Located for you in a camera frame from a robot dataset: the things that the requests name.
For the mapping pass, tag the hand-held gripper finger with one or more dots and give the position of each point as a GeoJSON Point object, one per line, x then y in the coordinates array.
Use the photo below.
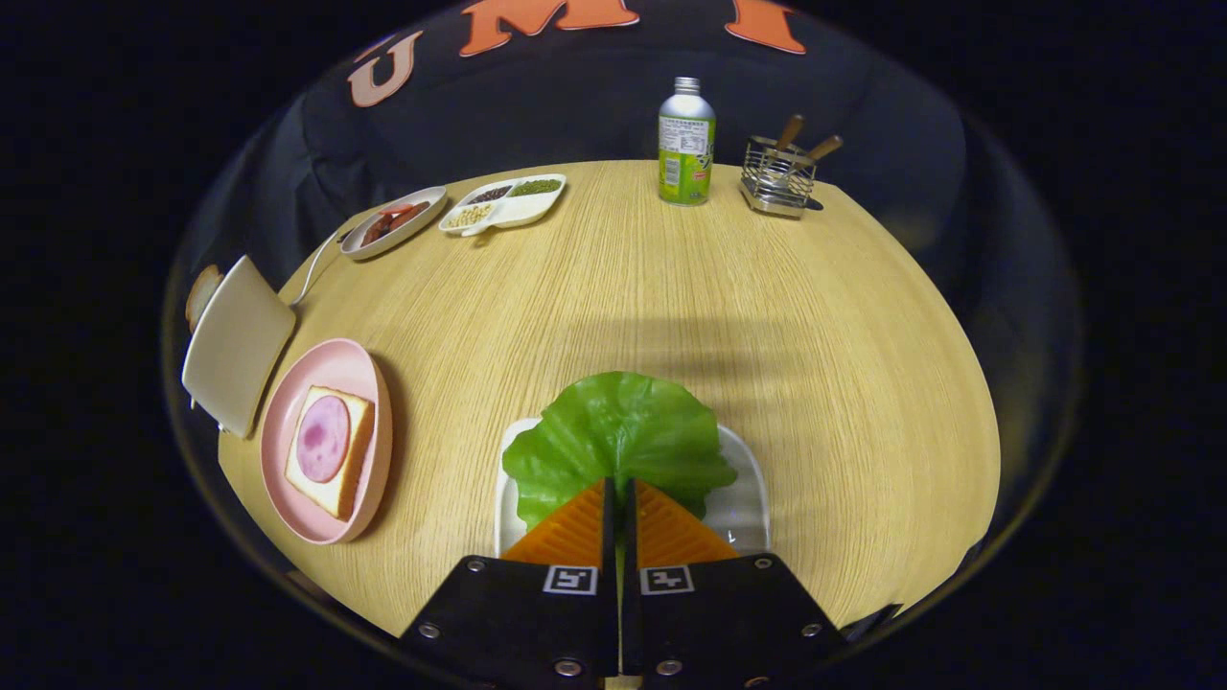
{"type": "Point", "coordinates": [628, 541]}
{"type": "Point", "coordinates": [610, 541]}

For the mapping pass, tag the green lettuce leaf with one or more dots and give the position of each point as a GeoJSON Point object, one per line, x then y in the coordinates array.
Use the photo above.
{"type": "Point", "coordinates": [613, 431]}

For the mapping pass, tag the toasted bread slice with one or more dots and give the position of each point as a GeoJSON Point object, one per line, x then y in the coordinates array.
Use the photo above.
{"type": "Point", "coordinates": [199, 297]}

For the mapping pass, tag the white square plate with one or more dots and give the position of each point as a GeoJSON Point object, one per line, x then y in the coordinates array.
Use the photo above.
{"type": "Point", "coordinates": [743, 508]}

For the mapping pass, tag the bread slice under ham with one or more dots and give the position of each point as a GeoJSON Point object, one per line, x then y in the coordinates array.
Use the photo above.
{"type": "Point", "coordinates": [360, 422]}

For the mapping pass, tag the pink ham slice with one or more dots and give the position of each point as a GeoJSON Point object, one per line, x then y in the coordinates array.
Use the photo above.
{"type": "Point", "coordinates": [323, 439]}

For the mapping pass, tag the pink round plate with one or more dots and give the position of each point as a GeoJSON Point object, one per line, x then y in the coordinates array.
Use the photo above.
{"type": "Point", "coordinates": [331, 362]}

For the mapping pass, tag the white divided dish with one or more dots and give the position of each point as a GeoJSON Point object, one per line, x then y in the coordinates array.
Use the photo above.
{"type": "Point", "coordinates": [518, 212]}

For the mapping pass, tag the pile of yellow soybeans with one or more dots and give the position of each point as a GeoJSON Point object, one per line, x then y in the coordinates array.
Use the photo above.
{"type": "Point", "coordinates": [470, 216]}

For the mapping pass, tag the pile of green beans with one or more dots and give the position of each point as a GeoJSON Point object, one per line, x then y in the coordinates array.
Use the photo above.
{"type": "Point", "coordinates": [535, 187]}

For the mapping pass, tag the pile of dark red beans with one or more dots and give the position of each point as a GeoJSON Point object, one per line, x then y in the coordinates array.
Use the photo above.
{"type": "Point", "coordinates": [489, 195]}

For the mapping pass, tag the brown meat piece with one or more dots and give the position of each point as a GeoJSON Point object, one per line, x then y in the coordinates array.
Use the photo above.
{"type": "Point", "coordinates": [410, 218]}
{"type": "Point", "coordinates": [377, 230]}

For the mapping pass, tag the green labelled metal bottle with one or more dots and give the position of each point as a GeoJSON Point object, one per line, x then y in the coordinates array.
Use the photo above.
{"type": "Point", "coordinates": [685, 163]}

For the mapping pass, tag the grey round plate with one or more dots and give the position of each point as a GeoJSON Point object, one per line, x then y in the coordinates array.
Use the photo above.
{"type": "Point", "coordinates": [433, 199]}

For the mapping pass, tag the red sausage slice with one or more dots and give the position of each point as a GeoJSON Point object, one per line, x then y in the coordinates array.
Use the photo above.
{"type": "Point", "coordinates": [397, 208]}

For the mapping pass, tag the white toaster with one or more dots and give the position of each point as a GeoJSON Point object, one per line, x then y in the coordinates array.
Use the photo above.
{"type": "Point", "coordinates": [235, 345]}

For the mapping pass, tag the black backdrop cloth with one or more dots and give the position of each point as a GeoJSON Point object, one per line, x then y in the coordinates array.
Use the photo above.
{"type": "Point", "coordinates": [575, 96]}

